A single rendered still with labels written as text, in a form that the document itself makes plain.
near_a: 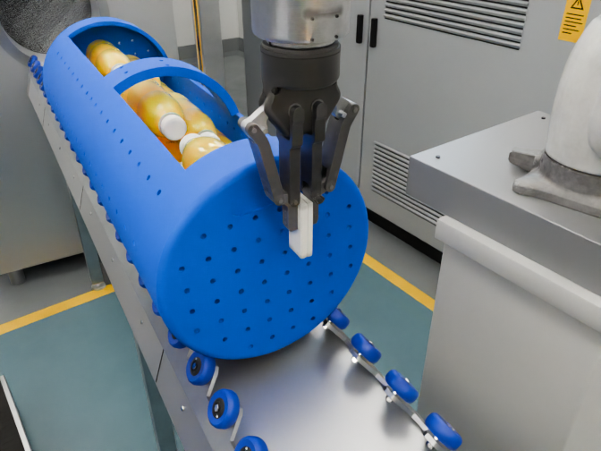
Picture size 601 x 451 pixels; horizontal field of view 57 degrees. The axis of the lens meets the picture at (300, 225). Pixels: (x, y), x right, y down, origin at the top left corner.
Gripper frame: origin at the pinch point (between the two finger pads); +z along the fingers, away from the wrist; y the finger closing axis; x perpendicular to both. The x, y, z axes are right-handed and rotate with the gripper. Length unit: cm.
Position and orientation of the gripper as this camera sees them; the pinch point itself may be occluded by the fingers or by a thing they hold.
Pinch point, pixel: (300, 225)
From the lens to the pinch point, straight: 61.5
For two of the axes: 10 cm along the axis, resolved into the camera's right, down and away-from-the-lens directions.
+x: -4.9, -4.6, 7.4
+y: 8.7, -2.6, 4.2
